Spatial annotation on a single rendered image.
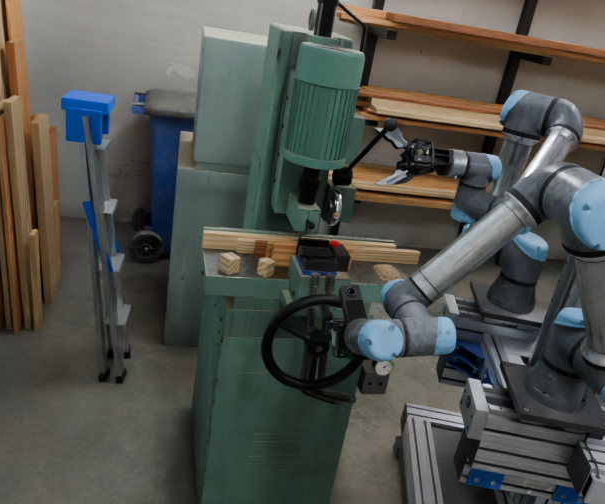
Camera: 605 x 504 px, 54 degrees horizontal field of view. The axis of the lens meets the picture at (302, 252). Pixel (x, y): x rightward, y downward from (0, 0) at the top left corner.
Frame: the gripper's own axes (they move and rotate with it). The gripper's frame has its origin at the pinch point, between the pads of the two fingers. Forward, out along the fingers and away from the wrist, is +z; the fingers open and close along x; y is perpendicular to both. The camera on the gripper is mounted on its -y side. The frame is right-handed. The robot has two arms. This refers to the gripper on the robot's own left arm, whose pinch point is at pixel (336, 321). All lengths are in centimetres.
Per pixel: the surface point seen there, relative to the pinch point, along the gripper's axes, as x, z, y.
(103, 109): -63, 74, -73
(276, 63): -9, 26, -74
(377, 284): 18.2, 23.0, -8.9
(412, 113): 96, 181, -109
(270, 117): -10, 33, -60
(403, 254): 31, 36, -18
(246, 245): -18.0, 32.7, -21.5
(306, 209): -1.7, 23.4, -30.7
